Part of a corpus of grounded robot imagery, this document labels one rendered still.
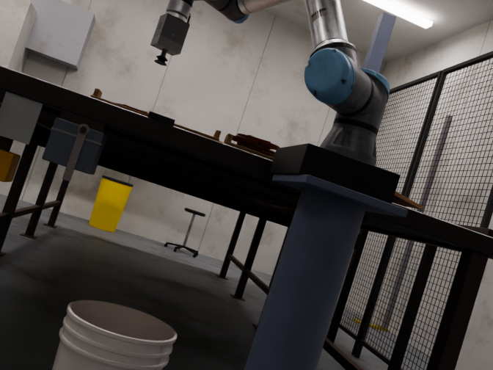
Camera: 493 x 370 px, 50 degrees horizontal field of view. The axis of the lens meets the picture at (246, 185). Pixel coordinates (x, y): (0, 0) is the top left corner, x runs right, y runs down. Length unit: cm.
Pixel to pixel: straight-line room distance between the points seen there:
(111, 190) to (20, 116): 509
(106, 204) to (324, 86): 555
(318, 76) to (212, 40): 634
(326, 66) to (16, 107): 84
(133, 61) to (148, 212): 204
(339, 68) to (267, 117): 634
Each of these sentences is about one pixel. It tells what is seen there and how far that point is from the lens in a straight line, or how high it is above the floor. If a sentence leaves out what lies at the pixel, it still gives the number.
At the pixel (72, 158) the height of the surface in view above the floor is 74.
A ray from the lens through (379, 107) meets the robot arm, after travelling 137.
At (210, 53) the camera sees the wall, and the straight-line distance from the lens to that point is 751.
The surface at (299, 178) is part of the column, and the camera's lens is 124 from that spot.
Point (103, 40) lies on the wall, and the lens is 743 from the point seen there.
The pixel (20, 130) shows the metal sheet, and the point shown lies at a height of 77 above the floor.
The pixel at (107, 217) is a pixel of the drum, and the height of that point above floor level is 16.
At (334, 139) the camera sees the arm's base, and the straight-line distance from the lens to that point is 133.
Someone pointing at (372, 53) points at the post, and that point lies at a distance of 391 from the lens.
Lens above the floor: 74
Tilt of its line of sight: 3 degrees up
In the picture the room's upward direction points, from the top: 18 degrees clockwise
